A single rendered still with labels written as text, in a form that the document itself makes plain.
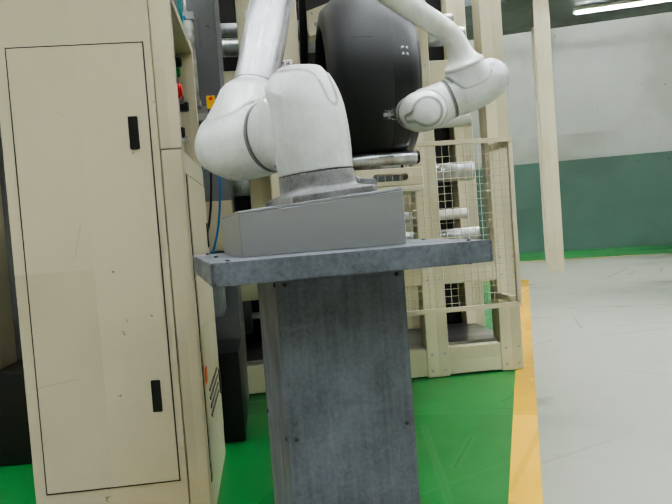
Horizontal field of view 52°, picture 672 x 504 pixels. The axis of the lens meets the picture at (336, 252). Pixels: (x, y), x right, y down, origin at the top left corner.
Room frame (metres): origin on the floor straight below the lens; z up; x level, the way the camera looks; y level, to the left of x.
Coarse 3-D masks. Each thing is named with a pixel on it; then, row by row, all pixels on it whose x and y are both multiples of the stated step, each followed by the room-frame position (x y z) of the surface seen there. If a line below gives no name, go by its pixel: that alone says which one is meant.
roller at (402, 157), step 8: (384, 152) 2.32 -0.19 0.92; (392, 152) 2.32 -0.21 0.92; (400, 152) 2.32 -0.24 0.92; (408, 152) 2.32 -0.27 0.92; (416, 152) 2.32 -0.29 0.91; (352, 160) 2.29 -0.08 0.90; (360, 160) 2.30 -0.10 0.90; (368, 160) 2.30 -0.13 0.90; (376, 160) 2.30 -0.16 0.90; (384, 160) 2.30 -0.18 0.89; (392, 160) 2.31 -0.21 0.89; (400, 160) 2.31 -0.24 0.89; (408, 160) 2.31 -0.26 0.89; (416, 160) 2.32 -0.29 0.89
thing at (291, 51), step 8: (296, 16) 2.36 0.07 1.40; (296, 24) 2.36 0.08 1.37; (288, 32) 2.35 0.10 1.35; (296, 32) 2.36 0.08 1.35; (288, 40) 2.35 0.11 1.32; (296, 40) 2.35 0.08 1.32; (288, 48) 2.35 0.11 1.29; (296, 48) 2.35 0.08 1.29; (288, 56) 2.35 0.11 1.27; (296, 56) 2.35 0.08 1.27; (296, 64) 2.35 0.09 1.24; (272, 176) 2.34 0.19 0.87; (272, 184) 2.34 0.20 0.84; (272, 192) 2.34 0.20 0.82
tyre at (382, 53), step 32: (352, 0) 2.30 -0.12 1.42; (320, 32) 2.49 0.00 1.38; (352, 32) 2.19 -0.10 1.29; (384, 32) 2.20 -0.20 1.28; (416, 32) 2.25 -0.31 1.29; (320, 64) 2.61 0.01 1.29; (352, 64) 2.17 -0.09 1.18; (384, 64) 2.18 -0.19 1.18; (416, 64) 2.21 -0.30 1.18; (352, 96) 2.18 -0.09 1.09; (384, 96) 2.19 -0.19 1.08; (352, 128) 2.23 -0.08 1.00; (384, 128) 2.25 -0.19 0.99
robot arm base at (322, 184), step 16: (288, 176) 1.36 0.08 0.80; (304, 176) 1.34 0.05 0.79; (320, 176) 1.34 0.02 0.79; (336, 176) 1.35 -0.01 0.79; (352, 176) 1.38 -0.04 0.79; (288, 192) 1.36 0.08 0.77; (304, 192) 1.32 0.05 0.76; (320, 192) 1.33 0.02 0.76; (336, 192) 1.34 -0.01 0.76; (352, 192) 1.35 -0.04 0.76
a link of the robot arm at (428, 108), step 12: (432, 84) 1.78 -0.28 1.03; (444, 84) 1.76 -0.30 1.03; (408, 96) 1.77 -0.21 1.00; (420, 96) 1.71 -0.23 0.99; (432, 96) 1.70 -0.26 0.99; (444, 96) 1.74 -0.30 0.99; (408, 108) 1.73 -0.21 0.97; (420, 108) 1.70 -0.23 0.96; (432, 108) 1.70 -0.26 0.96; (444, 108) 1.71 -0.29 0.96; (456, 108) 1.76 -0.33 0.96; (408, 120) 1.75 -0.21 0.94; (420, 120) 1.71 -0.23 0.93; (432, 120) 1.71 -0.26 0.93; (444, 120) 1.76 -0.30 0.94
